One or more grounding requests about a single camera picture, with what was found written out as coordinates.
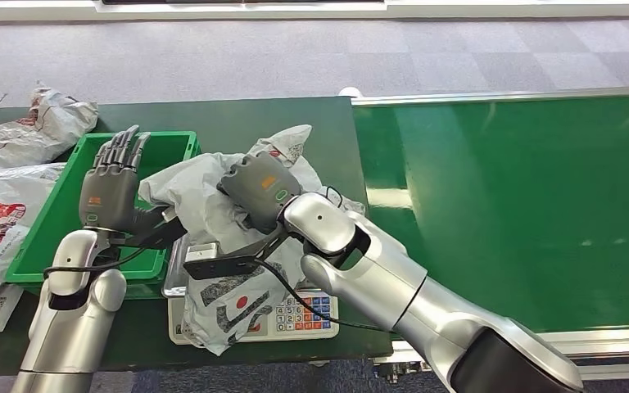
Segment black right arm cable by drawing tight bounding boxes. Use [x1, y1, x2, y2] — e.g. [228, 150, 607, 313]
[255, 186, 391, 333]

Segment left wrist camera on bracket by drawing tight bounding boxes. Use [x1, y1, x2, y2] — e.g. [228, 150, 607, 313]
[124, 206, 188, 251]

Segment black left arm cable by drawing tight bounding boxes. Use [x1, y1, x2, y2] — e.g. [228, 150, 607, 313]
[43, 246, 147, 280]

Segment green conveyor belt aluminium frame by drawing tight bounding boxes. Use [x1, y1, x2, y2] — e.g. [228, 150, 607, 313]
[349, 86, 629, 381]

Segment green plastic basket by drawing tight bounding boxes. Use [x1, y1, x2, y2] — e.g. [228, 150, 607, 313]
[5, 131, 202, 300]

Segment grey courier bag black logo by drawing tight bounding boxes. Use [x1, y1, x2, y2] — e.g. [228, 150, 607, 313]
[138, 124, 367, 358]

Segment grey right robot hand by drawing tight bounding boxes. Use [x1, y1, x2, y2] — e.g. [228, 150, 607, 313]
[216, 151, 303, 235]

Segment crumpled grey courier bag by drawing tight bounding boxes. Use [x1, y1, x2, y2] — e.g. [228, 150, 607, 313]
[0, 84, 100, 172]

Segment large white bag red print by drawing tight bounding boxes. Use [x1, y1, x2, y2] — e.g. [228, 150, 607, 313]
[0, 163, 66, 298]

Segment white electronic scale steel tray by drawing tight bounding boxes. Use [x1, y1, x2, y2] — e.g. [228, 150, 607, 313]
[161, 233, 341, 346]

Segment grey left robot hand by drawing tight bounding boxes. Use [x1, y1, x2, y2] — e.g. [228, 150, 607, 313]
[78, 124, 169, 235]

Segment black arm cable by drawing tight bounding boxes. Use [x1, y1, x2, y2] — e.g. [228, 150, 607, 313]
[43, 246, 147, 280]
[255, 186, 391, 333]

